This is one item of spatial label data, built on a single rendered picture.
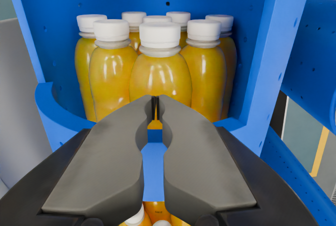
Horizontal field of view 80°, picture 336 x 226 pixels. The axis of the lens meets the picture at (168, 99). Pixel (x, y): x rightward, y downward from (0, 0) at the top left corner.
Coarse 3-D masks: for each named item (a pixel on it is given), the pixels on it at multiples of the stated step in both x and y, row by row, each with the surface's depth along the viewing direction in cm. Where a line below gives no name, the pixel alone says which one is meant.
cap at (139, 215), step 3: (141, 207) 38; (141, 210) 37; (138, 213) 37; (141, 213) 37; (132, 216) 36; (135, 216) 36; (138, 216) 37; (141, 216) 38; (129, 219) 36; (132, 219) 36; (135, 219) 37; (138, 219) 37; (129, 222) 37; (132, 222) 37; (135, 222) 37
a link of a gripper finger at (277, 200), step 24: (240, 144) 8; (240, 168) 7; (264, 168) 7; (264, 192) 6; (288, 192) 6; (216, 216) 6; (240, 216) 6; (264, 216) 6; (288, 216) 6; (312, 216) 6
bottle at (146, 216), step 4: (144, 212) 39; (144, 216) 39; (148, 216) 41; (140, 220) 38; (144, 220) 39; (148, 220) 40; (120, 224) 39; (124, 224) 38; (128, 224) 37; (132, 224) 37; (136, 224) 37; (140, 224) 38; (144, 224) 38; (148, 224) 39
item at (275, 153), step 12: (264, 144) 127; (276, 144) 125; (264, 156) 120; (276, 156) 117; (288, 156) 116; (276, 168) 111; (288, 168) 108; (300, 168) 109; (288, 180) 103; (300, 180) 101; (312, 180) 103; (300, 192) 96; (312, 192) 95; (312, 204) 90; (324, 204) 90; (324, 216) 85
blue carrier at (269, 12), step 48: (48, 0) 24; (96, 0) 31; (144, 0) 35; (192, 0) 34; (240, 0) 29; (288, 0) 13; (48, 48) 25; (240, 48) 31; (288, 48) 16; (48, 96) 20; (240, 96) 33; (144, 192) 17
